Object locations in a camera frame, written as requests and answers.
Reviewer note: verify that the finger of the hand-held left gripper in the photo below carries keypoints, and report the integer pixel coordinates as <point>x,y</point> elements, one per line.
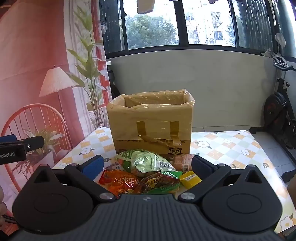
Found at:
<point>34,142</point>

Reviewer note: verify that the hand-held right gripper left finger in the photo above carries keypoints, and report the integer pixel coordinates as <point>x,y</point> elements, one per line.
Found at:
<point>92,165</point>

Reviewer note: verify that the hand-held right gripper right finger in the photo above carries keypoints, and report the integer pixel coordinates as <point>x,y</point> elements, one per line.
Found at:
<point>199,166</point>

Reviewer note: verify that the orange-brown cake packet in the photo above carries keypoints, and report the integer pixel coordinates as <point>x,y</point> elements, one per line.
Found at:
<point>182,163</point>

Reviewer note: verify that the green snack bag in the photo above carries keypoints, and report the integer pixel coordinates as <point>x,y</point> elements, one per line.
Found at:
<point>143,162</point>

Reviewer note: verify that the cardboard box with plastic liner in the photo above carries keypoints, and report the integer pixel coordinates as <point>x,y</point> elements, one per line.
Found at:
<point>150,120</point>

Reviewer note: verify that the person's left hand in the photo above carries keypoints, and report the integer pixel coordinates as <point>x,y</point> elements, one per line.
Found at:
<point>2,215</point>

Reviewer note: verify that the small yellow snack packet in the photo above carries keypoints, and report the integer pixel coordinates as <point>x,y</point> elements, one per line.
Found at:
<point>188,179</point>

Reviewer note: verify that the orange-red snack bag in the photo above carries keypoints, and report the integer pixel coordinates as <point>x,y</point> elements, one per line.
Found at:
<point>118,183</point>

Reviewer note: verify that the floral checkered tablecloth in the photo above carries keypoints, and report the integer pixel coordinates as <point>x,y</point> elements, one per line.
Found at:
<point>231,148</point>

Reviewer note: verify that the green and brown snack packet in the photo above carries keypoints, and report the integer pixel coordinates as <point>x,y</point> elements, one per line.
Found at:
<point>157,184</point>

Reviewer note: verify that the black exercise bike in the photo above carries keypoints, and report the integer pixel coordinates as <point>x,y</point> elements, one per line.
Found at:
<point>272,109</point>

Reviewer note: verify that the white crumpled plastic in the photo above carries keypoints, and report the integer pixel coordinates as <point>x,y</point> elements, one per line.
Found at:
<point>270,53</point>

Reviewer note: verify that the black framed window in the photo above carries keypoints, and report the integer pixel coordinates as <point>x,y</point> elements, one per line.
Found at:
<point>181,23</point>

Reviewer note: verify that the white hanging cloth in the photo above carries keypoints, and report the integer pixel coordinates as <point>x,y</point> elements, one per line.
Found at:
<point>280,39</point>

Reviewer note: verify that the beige hanging cloth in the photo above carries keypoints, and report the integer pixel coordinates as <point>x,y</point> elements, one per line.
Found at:
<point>145,5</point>

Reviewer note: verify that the printed wall tapestry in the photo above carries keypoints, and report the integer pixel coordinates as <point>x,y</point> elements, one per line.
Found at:
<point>34,69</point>

